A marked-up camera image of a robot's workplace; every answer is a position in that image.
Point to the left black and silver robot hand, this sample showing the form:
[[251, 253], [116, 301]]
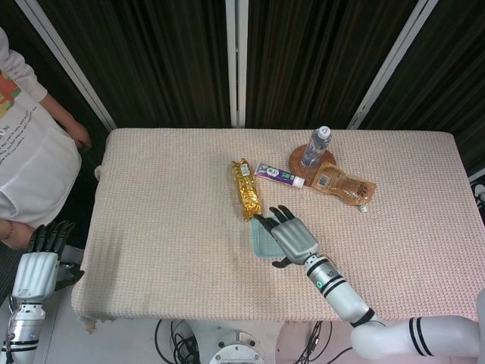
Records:
[[36, 277]]

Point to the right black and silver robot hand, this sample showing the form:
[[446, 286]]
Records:
[[293, 237]]

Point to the transparent blue container lid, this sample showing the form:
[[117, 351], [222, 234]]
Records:
[[263, 242]]

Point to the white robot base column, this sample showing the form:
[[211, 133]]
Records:
[[236, 345]]

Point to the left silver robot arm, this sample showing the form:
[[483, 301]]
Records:
[[22, 333]]

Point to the gold foil snack package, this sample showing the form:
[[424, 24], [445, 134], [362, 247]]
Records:
[[248, 193]]

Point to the purple and white toothpaste tube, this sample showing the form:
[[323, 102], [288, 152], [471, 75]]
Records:
[[274, 174]]

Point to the orange refill spout pouch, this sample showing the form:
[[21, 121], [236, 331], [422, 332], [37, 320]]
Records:
[[343, 184]]

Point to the brown woven round coaster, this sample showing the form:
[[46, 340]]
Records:
[[297, 163]]

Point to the clear plastic water bottle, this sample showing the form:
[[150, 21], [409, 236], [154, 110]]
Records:
[[314, 149]]

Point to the person in white shirt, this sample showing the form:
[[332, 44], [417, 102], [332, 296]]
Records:
[[34, 159]]

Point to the beige waffle tablecloth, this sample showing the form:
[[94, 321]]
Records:
[[170, 235]]

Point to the dark pleated curtain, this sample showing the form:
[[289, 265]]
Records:
[[310, 57], [159, 57]]

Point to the black and white equipment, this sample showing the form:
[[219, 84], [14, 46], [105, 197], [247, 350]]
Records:
[[479, 193]]

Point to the white frame post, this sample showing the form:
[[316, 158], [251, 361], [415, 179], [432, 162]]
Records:
[[72, 64], [390, 64], [236, 60]]

